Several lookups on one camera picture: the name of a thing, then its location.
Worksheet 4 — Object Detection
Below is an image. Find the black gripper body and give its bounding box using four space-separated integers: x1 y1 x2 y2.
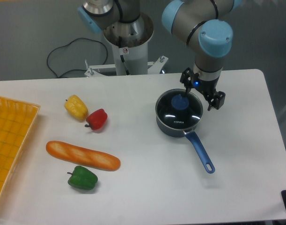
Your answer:
191 72 220 100

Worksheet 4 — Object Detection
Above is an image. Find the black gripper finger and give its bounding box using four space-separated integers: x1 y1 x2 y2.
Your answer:
180 67 197 96
203 90 226 111

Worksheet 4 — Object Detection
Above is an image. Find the glass lid with blue knob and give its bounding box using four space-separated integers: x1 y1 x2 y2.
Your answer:
155 89 203 131

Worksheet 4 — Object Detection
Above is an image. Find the dark blue saucepan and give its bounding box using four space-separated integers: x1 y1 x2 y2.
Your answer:
155 88 216 174

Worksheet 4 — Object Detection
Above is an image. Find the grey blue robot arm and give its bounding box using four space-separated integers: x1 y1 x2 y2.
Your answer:
78 0 241 109

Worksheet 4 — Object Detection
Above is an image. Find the red bell pepper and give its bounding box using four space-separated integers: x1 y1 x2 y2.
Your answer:
85 109 108 131

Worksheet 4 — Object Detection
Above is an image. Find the yellow bell pepper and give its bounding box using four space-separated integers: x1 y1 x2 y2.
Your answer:
64 95 88 121

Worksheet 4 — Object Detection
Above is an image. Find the orange baguette bread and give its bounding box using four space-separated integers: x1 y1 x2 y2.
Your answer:
46 141 121 172

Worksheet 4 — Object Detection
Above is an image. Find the green bell pepper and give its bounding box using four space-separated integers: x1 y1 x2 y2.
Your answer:
67 165 98 190

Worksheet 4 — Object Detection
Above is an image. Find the yellow woven basket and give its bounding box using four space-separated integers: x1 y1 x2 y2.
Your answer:
0 96 40 200

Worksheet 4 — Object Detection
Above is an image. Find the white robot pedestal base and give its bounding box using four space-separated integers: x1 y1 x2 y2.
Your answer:
84 11 169 77

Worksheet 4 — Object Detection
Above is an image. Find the black floor cable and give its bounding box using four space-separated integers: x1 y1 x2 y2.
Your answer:
46 37 109 78

